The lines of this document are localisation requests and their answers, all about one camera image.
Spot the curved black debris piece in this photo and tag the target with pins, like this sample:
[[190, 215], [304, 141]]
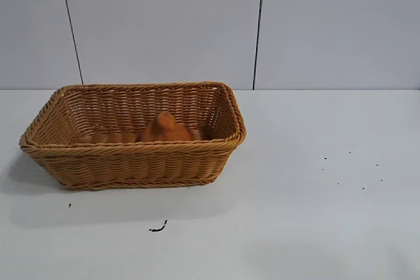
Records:
[[160, 227]]

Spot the orange fruit with stem nub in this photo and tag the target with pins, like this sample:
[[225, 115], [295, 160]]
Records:
[[167, 130]]

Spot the brown woven wicker basket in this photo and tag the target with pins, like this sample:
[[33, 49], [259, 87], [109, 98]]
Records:
[[131, 165]]

